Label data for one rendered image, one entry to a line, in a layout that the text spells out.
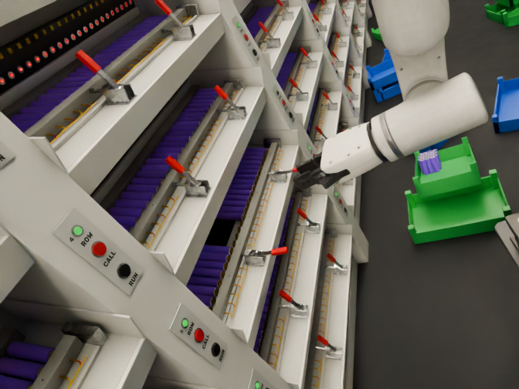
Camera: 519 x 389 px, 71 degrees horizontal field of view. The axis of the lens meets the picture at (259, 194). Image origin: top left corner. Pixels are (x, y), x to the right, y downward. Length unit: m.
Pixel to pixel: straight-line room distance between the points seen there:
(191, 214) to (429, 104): 0.42
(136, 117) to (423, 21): 0.42
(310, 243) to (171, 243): 0.53
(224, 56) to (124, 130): 0.49
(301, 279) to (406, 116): 0.51
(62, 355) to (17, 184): 0.21
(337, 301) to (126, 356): 0.76
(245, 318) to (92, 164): 0.38
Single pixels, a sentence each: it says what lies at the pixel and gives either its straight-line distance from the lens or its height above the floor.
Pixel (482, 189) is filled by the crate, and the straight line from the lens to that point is 1.53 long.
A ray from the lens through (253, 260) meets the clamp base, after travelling 0.76.
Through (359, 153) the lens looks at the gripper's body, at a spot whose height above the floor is 0.70.
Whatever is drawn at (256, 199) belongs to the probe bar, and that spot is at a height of 0.61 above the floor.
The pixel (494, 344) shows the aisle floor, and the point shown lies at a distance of 1.18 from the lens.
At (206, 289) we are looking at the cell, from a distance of 0.74.
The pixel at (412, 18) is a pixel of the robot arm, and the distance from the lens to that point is 0.54.
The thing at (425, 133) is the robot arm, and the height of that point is 0.70.
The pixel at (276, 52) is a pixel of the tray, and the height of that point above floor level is 0.77.
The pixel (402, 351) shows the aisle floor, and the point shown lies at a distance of 1.21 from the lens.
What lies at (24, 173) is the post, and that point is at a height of 1.00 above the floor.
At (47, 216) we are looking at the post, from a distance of 0.46.
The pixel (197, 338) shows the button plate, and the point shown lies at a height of 0.68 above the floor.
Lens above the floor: 1.05
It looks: 30 degrees down
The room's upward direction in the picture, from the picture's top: 36 degrees counter-clockwise
